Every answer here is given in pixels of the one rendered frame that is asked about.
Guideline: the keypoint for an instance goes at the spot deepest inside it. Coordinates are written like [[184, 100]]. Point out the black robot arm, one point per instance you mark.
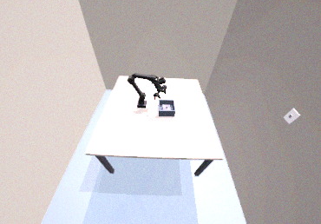
[[151, 78]]

